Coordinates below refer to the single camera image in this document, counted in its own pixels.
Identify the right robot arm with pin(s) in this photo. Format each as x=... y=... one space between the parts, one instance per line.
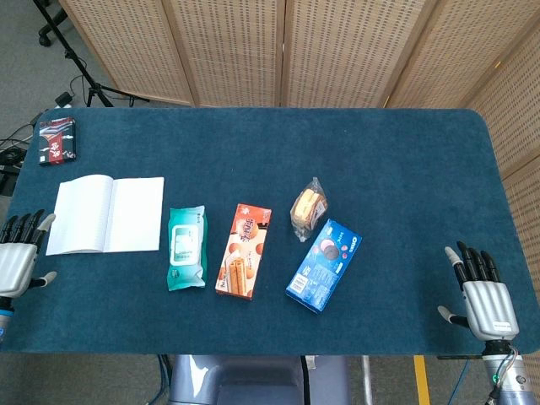
x=512 y=375

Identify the wicker folding screen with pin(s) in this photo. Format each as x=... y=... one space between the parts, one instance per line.
x=236 y=50

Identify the orange egg roll box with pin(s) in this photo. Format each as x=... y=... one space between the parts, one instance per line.
x=244 y=253

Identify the black office chair base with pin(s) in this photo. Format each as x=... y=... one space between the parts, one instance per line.
x=50 y=29

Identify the black and red box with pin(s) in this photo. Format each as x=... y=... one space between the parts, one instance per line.
x=57 y=141

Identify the black tripod stand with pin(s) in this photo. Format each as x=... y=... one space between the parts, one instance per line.
x=80 y=69

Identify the open white lined notebook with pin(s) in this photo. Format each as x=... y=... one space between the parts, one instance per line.
x=105 y=215

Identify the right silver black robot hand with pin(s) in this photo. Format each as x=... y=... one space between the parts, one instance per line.
x=489 y=304

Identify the dark blue table mat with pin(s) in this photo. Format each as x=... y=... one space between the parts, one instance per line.
x=295 y=147

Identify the bagged sliced bread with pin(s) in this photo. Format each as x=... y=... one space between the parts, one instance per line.
x=308 y=208

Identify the green wet wipes pack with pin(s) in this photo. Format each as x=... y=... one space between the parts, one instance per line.
x=187 y=249

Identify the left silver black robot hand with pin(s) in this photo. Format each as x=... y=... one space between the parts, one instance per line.
x=17 y=266

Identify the blue Oreo cookie box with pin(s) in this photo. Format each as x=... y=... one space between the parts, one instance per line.
x=322 y=268

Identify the white table leg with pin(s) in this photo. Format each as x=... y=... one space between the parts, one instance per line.
x=367 y=379

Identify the grey robot torso base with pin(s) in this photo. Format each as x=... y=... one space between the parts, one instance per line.
x=253 y=379

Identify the black power adapter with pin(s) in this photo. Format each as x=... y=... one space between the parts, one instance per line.
x=63 y=99

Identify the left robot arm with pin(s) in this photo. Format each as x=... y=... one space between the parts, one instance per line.
x=4 y=316

